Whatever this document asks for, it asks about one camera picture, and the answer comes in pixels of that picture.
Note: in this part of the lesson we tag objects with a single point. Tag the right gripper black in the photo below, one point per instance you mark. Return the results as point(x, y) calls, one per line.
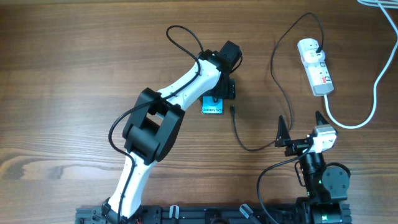
point(283, 139)

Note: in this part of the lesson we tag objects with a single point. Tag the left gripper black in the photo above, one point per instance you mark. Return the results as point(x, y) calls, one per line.
point(227, 91)

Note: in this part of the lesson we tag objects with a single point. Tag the Galaxy S25 smartphone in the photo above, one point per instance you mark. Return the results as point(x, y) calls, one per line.
point(212, 105)

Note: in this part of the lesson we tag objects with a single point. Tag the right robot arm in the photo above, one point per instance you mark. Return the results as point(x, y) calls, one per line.
point(326, 184)

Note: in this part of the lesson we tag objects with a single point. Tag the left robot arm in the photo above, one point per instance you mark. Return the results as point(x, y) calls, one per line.
point(151, 130)

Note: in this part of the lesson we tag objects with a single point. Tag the white charger plug adapter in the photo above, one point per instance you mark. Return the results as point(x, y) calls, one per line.
point(311, 57)

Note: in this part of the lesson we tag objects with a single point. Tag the white power strip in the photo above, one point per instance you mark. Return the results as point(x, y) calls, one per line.
point(318, 75)

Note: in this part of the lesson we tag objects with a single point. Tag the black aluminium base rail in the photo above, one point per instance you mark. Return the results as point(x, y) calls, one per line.
point(282, 213)

